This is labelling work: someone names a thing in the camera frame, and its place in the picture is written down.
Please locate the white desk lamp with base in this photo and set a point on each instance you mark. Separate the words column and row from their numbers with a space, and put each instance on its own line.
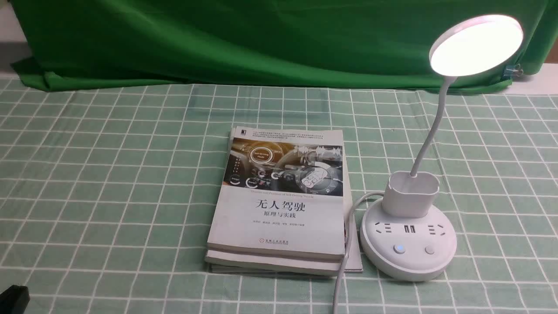
column 403, row 234

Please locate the green backdrop cloth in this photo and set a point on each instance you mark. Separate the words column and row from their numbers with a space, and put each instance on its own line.
column 91, row 44

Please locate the blue binder clip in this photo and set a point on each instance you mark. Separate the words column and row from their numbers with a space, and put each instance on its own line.
column 512, row 71

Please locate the top white self-driving book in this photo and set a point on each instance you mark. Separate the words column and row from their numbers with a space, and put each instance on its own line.
column 279, row 209

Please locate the green checkered tablecloth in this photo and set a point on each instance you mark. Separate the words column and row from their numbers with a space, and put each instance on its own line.
column 107, row 197

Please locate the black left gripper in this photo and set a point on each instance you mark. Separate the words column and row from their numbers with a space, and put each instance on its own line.
column 14, row 300

